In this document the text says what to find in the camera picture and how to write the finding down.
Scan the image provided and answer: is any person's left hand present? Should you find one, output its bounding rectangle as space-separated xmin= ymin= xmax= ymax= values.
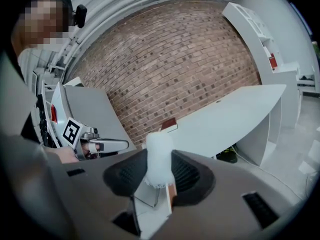
xmin=81 ymin=143 xmax=105 ymax=157

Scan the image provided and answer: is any white desk with grey panel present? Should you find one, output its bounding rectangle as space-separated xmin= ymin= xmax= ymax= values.
xmin=50 ymin=77 xmax=137 ymax=155

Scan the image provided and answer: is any bundle of floor cables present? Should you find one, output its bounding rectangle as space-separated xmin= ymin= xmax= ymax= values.
xmin=216 ymin=145 xmax=251 ymax=164

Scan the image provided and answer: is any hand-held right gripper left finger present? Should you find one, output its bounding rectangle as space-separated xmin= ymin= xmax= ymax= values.
xmin=102 ymin=148 xmax=150 ymax=198

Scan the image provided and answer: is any person's white shirt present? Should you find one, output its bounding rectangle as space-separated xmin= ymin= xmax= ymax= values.
xmin=17 ymin=47 xmax=55 ymax=85

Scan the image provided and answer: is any red item on shelf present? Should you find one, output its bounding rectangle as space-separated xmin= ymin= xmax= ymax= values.
xmin=268 ymin=53 xmax=278 ymax=69

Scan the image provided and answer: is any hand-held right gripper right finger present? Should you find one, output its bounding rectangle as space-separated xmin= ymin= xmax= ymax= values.
xmin=170 ymin=149 xmax=217 ymax=208

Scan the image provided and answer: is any white desk drawer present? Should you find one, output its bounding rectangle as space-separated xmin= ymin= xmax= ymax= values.
xmin=132 ymin=181 xmax=176 ymax=222

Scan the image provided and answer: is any brown and white box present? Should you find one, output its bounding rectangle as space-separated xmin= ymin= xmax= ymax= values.
xmin=160 ymin=117 xmax=179 ymax=134

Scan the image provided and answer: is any white shelf unit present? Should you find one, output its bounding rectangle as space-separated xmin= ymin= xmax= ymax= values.
xmin=221 ymin=1 xmax=302 ymax=130

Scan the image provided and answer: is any small white item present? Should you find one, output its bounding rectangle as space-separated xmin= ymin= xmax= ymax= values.
xmin=145 ymin=131 xmax=176 ymax=188

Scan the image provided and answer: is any person's left forearm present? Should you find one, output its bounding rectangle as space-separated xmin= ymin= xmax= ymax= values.
xmin=41 ymin=145 xmax=80 ymax=164

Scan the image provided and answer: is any person's head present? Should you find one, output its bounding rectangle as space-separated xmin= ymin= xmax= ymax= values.
xmin=11 ymin=0 xmax=75 ymax=57

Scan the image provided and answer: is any black head camera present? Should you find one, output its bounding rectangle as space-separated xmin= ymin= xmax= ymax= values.
xmin=74 ymin=5 xmax=88 ymax=29

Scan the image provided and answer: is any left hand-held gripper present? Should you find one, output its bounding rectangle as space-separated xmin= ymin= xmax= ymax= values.
xmin=61 ymin=117 xmax=130 ymax=160

